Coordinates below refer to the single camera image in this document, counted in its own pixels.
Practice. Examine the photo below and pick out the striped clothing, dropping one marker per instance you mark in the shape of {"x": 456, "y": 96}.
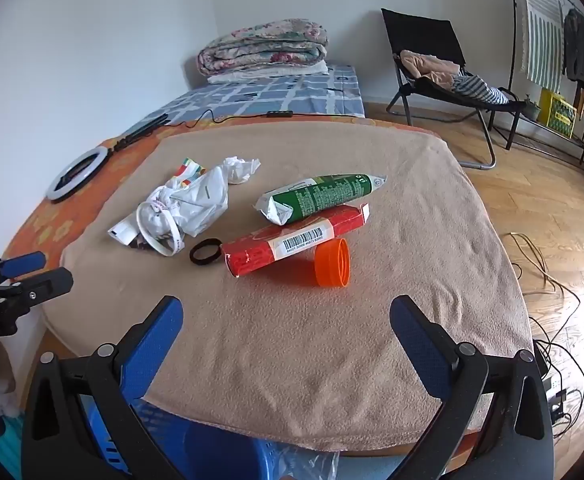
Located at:
{"x": 476, "y": 90}

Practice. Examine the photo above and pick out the green snack packet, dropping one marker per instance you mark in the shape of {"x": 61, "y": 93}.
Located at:
{"x": 322, "y": 195}

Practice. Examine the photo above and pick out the dark hanging jacket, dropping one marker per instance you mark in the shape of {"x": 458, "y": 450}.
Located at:
{"x": 579, "y": 50}

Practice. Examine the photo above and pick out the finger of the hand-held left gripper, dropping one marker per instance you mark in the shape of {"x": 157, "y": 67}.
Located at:
{"x": 47, "y": 282}
{"x": 22, "y": 262}

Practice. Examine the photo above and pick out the black tripod stand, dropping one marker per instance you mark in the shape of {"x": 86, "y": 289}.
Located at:
{"x": 142, "y": 127}

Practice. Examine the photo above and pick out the black metal clothes rack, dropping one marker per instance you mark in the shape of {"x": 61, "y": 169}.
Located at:
{"x": 512, "y": 60}

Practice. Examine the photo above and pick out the blue checked bed sheet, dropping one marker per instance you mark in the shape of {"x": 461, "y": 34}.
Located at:
{"x": 272, "y": 95}

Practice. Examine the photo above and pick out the yellow plastic crate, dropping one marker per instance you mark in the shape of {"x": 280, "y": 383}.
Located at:
{"x": 556, "y": 112}

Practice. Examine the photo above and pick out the folded white sheet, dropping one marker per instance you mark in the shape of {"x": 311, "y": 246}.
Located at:
{"x": 272, "y": 74}

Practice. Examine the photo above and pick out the beige clothing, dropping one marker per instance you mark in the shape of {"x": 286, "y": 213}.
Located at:
{"x": 426, "y": 62}

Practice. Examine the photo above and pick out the orange floral sheet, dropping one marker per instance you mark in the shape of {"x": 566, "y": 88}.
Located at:
{"x": 47, "y": 220}

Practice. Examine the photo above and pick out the green striped towel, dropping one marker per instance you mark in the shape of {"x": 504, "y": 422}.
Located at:
{"x": 541, "y": 35}

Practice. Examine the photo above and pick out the orange plastic cup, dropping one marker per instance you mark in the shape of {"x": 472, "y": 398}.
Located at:
{"x": 329, "y": 265}

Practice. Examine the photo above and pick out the white plastic bag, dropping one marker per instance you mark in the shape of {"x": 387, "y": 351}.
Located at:
{"x": 164, "y": 197}

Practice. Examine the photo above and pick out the person's left forearm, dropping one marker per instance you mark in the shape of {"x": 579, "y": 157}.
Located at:
{"x": 1, "y": 375}

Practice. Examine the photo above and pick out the folded floral quilt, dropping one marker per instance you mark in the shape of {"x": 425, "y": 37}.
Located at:
{"x": 262, "y": 47}

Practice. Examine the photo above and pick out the small potted plant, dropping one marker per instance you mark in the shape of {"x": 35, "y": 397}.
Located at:
{"x": 531, "y": 109}

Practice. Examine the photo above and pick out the white tissue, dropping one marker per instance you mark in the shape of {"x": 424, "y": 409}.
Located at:
{"x": 239, "y": 169}

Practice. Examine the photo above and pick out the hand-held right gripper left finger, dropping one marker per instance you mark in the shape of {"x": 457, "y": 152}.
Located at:
{"x": 157, "y": 340}

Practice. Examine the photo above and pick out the brown chocolate bar wrapper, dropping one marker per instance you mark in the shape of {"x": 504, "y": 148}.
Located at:
{"x": 139, "y": 244}

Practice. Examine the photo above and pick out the clear plastic bag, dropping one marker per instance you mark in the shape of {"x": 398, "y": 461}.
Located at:
{"x": 307, "y": 462}

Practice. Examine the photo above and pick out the white packet with colourful print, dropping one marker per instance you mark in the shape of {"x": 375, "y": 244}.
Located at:
{"x": 207, "y": 195}

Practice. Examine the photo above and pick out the power strip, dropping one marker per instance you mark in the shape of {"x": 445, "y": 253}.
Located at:
{"x": 557, "y": 400}

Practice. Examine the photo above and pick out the beige blanket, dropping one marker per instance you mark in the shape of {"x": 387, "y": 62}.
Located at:
{"x": 322, "y": 335}

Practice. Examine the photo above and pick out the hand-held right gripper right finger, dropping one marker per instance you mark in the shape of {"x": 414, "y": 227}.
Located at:
{"x": 421, "y": 340}

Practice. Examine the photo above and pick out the black folding chair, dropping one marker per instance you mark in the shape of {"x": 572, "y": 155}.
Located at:
{"x": 421, "y": 30}

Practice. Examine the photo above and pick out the red cardboard box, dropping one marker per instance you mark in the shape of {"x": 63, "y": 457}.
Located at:
{"x": 252, "y": 255}

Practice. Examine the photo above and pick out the blue plastic basket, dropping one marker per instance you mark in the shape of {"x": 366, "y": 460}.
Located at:
{"x": 197, "y": 450}

